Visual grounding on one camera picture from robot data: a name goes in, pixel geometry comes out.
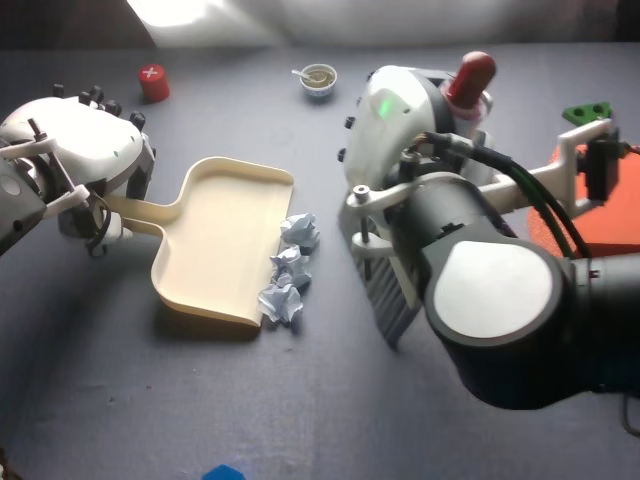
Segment green triangle block with holes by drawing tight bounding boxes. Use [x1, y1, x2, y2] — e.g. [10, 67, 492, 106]
[561, 101, 614, 126]

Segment blue hexagon block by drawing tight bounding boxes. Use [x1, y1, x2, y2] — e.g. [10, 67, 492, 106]
[201, 463, 249, 480]

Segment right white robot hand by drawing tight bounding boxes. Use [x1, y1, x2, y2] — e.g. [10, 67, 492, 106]
[337, 64, 501, 211]

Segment cream hand broom red handle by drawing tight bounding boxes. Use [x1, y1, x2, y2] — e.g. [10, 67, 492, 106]
[337, 51, 497, 351]

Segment red cylinder with white cross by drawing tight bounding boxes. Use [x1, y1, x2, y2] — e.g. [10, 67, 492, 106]
[137, 63, 172, 105]

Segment orange foam block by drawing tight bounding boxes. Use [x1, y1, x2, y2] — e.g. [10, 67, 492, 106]
[527, 142, 640, 261]

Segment small toy bowl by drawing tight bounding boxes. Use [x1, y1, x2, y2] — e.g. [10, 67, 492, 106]
[302, 63, 338, 105]

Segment cream plastic dustpan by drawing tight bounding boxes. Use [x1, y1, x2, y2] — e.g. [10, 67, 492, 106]
[105, 156, 296, 342]

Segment white paper ball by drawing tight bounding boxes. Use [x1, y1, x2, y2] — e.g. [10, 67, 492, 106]
[279, 212, 321, 256]
[269, 244, 314, 291]
[256, 282, 305, 329]

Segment grey tablecloth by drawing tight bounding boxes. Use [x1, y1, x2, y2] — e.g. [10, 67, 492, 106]
[0, 42, 640, 480]

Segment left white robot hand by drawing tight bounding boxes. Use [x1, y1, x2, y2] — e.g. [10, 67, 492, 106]
[0, 83, 158, 257]

